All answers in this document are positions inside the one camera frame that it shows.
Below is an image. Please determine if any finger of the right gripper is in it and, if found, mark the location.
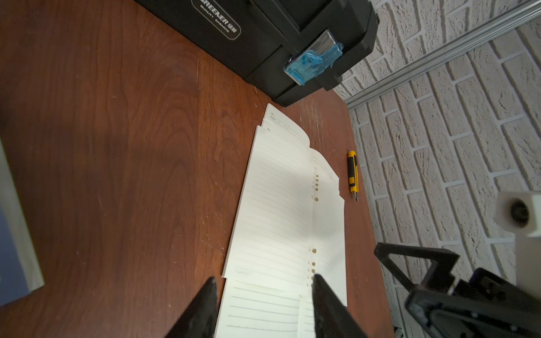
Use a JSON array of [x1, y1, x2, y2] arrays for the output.
[[373, 242, 461, 292]]

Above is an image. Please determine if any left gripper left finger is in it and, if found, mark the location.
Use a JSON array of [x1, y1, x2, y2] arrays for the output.
[[165, 277, 218, 338]]

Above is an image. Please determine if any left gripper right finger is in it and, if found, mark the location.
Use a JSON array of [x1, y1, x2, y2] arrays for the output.
[[312, 274, 368, 338]]

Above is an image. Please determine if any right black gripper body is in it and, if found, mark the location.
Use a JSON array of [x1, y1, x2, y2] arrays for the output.
[[403, 189, 541, 338]]

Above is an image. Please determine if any green cover notebook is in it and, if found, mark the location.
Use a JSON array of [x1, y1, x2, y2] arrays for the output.
[[216, 127, 347, 337]]

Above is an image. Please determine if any purple cover notebook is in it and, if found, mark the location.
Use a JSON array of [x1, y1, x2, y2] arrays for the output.
[[0, 149, 45, 306]]

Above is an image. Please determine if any open white lined notebook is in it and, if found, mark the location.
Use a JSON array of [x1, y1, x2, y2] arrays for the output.
[[261, 104, 340, 200]]

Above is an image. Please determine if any yellow utility knife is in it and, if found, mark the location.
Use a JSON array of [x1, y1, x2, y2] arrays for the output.
[[347, 151, 359, 201]]

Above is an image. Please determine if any black plastic toolbox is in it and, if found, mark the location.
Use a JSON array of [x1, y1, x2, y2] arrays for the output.
[[142, 1, 379, 106]]

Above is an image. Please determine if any right aluminium corner post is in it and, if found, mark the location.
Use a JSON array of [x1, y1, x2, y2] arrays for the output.
[[345, 0, 540, 109]]

